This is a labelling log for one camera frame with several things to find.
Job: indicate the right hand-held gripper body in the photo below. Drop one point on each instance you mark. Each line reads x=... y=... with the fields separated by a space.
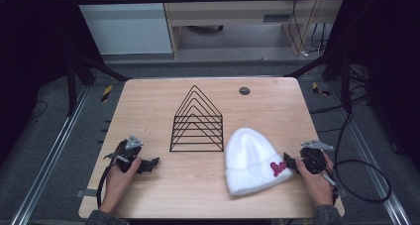
x=313 y=157

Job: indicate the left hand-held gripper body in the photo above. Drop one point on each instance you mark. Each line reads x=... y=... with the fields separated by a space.
x=129 y=150

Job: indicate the white knit beanie hat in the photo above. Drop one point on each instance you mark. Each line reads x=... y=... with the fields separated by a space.
x=252 y=162

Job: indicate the person's right hand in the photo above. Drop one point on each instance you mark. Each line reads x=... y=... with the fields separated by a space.
x=315 y=185

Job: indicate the person's left hand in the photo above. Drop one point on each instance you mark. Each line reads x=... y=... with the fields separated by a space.
x=119 y=185

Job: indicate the yellow black striped tape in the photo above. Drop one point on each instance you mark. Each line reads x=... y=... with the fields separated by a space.
x=106 y=93
x=319 y=89

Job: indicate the grey table grommet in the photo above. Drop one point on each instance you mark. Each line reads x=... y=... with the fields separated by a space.
x=244 y=90

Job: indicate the black metal stand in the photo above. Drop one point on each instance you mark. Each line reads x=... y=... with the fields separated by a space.
x=333 y=73
x=81 y=76

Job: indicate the white cabinet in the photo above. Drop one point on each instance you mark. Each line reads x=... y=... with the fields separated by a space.
x=125 y=23

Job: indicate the aluminium floor rail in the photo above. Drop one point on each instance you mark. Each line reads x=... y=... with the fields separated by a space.
x=369 y=159
x=49 y=159

